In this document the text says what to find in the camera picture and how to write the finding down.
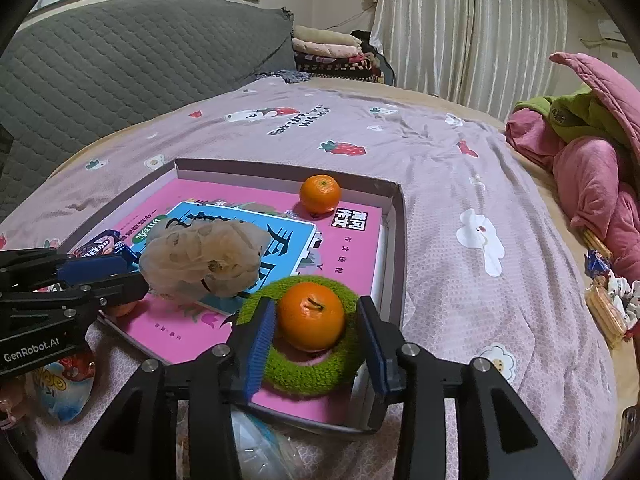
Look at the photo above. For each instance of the pink strawberry print bedspread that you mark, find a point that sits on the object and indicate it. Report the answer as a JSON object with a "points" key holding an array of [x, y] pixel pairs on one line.
{"points": [[488, 274]]}

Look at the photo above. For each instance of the grey shallow cardboard tray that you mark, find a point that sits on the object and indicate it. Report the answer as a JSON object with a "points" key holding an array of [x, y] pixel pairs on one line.
{"points": [[350, 411]]}

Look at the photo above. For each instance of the orange tangerine in tray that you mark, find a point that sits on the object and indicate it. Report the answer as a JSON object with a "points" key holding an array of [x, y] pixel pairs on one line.
{"points": [[320, 194]]}

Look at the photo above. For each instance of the blue cookie snack packet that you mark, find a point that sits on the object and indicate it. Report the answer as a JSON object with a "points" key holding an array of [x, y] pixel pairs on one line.
{"points": [[107, 243]]}

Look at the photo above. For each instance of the blue book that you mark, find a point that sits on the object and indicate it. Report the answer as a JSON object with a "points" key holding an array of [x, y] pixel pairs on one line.
{"points": [[290, 243]]}

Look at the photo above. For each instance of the green fuzzy hair scrunchie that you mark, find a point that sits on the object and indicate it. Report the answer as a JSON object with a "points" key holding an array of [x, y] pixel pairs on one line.
{"points": [[320, 378]]}

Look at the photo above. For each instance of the stack of folded blankets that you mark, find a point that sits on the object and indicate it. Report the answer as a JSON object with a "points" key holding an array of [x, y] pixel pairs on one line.
{"points": [[327, 53]]}

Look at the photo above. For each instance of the grey quilted headboard cover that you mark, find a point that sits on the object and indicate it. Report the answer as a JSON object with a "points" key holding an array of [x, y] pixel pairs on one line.
{"points": [[84, 73]]}

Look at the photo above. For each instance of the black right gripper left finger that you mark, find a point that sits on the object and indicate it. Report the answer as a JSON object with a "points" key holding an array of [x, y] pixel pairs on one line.
{"points": [[135, 438]]}

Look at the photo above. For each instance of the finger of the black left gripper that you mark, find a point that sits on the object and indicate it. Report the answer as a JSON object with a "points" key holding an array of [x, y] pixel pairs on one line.
{"points": [[46, 266], [113, 291]]}

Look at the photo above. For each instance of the beige mesh bath pouf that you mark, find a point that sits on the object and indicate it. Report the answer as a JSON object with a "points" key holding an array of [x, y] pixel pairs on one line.
{"points": [[218, 257]]}

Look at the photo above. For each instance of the pink book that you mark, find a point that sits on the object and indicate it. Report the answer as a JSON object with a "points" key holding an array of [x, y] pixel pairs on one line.
{"points": [[349, 248]]}

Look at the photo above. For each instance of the green garment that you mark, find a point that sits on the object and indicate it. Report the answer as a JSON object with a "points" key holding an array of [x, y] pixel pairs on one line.
{"points": [[577, 114]]}

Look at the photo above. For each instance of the pink quilted blanket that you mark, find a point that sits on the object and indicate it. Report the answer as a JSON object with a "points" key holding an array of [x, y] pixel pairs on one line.
{"points": [[597, 180]]}

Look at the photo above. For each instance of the orange tangerine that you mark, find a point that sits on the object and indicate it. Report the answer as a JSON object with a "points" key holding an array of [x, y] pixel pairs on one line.
{"points": [[320, 194], [311, 317]]}

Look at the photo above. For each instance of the snack packets pile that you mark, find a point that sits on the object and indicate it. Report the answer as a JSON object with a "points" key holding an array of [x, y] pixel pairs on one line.
{"points": [[612, 301]]}

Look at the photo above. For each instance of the white air conditioner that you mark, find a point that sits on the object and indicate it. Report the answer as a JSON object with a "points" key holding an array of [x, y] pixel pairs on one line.
{"points": [[609, 31]]}

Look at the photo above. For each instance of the blue red surprise egg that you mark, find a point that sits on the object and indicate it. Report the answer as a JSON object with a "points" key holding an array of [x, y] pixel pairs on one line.
{"points": [[64, 387]]}

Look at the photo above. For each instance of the white striped curtain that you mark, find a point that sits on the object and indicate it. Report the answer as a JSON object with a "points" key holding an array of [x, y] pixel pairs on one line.
{"points": [[483, 54]]}

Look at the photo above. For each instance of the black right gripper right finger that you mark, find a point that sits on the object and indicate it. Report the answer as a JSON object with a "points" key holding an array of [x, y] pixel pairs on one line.
{"points": [[497, 436]]}

